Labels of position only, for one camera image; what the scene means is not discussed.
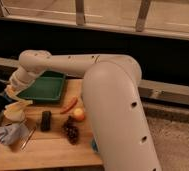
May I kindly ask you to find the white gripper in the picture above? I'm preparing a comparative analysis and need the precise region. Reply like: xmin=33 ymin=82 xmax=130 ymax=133
xmin=5 ymin=68 xmax=38 ymax=100

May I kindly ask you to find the yellow banana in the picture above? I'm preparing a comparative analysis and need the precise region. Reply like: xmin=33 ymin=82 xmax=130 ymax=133
xmin=5 ymin=100 xmax=33 ymax=111

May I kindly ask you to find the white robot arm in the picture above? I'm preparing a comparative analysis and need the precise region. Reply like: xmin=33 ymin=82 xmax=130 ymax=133
xmin=6 ymin=50 xmax=162 ymax=171

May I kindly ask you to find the white paper cup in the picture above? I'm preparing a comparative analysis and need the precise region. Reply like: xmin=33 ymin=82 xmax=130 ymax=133
xmin=4 ymin=109 xmax=25 ymax=122

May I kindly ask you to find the blue plastic cup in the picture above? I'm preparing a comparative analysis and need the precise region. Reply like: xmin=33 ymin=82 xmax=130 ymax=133
xmin=90 ymin=139 xmax=99 ymax=153

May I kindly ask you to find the green plastic tray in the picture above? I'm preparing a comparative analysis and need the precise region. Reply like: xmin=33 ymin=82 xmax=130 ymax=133
xmin=18 ymin=71 xmax=66 ymax=103

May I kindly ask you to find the grey blue cloth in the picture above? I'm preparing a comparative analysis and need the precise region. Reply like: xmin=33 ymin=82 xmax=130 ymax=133
xmin=0 ymin=123 xmax=29 ymax=146

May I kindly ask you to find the metal fork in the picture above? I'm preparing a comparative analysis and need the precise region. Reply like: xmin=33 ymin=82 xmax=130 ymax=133
xmin=21 ymin=125 xmax=37 ymax=150

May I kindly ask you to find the black rectangular block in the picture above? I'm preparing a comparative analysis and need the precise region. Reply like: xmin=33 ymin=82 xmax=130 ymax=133
xmin=40 ymin=111 xmax=51 ymax=132

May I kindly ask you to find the orange carrot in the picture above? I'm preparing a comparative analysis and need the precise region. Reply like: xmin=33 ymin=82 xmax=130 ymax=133
xmin=60 ymin=97 xmax=78 ymax=114

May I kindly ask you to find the dark grape bunch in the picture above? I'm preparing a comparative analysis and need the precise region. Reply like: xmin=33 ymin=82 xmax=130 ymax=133
xmin=62 ymin=116 xmax=79 ymax=145

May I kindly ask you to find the yellow red apple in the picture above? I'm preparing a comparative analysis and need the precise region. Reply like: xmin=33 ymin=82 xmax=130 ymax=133
xmin=73 ymin=108 xmax=85 ymax=122

